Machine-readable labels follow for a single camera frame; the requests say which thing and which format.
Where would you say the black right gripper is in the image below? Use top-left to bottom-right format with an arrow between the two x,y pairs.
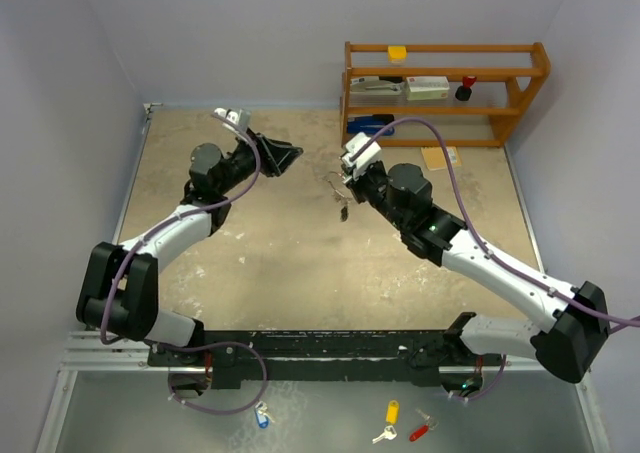
342,162 -> 409,231

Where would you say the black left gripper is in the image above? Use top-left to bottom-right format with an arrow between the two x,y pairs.
216,128 -> 301,196

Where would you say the metal keyring with keys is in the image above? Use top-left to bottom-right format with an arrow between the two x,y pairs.
323,171 -> 355,222

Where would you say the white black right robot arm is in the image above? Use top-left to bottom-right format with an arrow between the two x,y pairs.
342,158 -> 610,384

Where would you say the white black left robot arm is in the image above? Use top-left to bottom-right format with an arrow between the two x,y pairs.
76,131 -> 303,365

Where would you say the blue stapler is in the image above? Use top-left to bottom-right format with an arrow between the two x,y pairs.
346,114 -> 395,136

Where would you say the beige stapler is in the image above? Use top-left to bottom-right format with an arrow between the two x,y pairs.
350,76 -> 404,96

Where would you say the white staples box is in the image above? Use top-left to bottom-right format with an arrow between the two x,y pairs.
405,76 -> 450,101

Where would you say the red black stamp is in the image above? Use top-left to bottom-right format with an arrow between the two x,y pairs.
455,76 -> 477,102

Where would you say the yellow tape measure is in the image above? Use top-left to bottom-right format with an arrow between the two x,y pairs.
387,45 -> 407,65

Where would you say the wooden three-tier shelf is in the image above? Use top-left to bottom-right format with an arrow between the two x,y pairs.
340,42 -> 551,147

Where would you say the red tag key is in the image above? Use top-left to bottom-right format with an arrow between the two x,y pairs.
408,408 -> 438,443

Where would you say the yellow tag key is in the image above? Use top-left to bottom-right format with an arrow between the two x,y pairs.
371,400 -> 400,445

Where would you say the blue tag key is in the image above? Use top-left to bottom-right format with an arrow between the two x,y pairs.
254,401 -> 274,429

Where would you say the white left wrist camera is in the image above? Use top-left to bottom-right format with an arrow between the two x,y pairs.
213,108 -> 251,132

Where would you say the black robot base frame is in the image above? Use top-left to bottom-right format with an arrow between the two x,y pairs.
148,329 -> 500,390

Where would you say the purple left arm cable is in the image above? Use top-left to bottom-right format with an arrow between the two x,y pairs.
99,112 -> 270,416

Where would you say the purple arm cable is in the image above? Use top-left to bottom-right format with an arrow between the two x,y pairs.
99,112 -> 270,416
349,117 -> 640,404

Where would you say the aluminium rail frame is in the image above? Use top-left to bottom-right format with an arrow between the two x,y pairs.
34,102 -> 166,453

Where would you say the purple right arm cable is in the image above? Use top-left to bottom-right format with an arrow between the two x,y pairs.
349,117 -> 640,404

